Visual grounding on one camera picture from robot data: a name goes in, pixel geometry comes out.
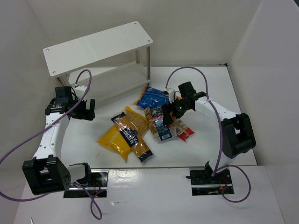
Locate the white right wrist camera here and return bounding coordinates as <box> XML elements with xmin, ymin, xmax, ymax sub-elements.
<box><xmin>163</xmin><ymin>87</ymin><xmax>178</xmax><ymax>103</ymax></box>

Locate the blue and orange pasta bag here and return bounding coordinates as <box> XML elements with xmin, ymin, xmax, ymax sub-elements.
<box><xmin>134</xmin><ymin>86</ymin><xmax>169</xmax><ymax>119</ymax></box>

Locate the yellow fusilli pasta bag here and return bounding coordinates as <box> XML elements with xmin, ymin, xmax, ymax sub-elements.
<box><xmin>97</xmin><ymin>106</ymin><xmax>152</xmax><ymax>161</ymax></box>

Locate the spaghetti bag with navy ends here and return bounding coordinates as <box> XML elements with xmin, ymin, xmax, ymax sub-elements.
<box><xmin>111</xmin><ymin>112</ymin><xmax>153</xmax><ymax>162</ymax></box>

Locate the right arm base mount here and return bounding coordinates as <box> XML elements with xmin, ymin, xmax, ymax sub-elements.
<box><xmin>186</xmin><ymin>168</ymin><xmax>234</xmax><ymax>196</ymax></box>

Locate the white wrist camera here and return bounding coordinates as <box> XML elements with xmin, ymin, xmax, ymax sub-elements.
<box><xmin>74</xmin><ymin>85</ymin><xmax>89</xmax><ymax>101</ymax></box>
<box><xmin>163</xmin><ymin>87</ymin><xmax>178</xmax><ymax>103</ymax></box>

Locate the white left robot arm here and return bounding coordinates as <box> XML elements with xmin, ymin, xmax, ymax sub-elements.
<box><xmin>22</xmin><ymin>85</ymin><xmax>95</xmax><ymax>195</ymax></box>

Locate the white two-tier shelf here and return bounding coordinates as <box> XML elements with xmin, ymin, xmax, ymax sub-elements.
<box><xmin>43</xmin><ymin>21</ymin><xmax>153</xmax><ymax>108</ymax></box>

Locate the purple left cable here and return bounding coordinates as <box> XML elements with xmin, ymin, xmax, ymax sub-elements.
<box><xmin>0</xmin><ymin>69</ymin><xmax>103</xmax><ymax>220</ymax></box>

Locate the fusilli bag with dark label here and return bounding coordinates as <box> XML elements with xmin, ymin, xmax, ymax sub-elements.
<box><xmin>144</xmin><ymin>106</ymin><xmax>177</xmax><ymax>142</ymax></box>

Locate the red spaghetti packet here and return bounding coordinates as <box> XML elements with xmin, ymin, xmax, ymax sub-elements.
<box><xmin>175</xmin><ymin>119</ymin><xmax>195</xmax><ymax>142</ymax></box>

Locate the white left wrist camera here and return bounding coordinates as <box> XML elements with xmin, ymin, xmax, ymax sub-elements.
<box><xmin>74</xmin><ymin>85</ymin><xmax>89</xmax><ymax>101</ymax></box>

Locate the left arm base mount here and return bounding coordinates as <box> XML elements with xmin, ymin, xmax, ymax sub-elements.
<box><xmin>63</xmin><ymin>169</ymin><xmax>108</xmax><ymax>198</ymax></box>

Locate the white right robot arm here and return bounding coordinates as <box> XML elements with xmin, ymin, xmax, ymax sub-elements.
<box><xmin>162</xmin><ymin>82</ymin><xmax>256</xmax><ymax>176</ymax></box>

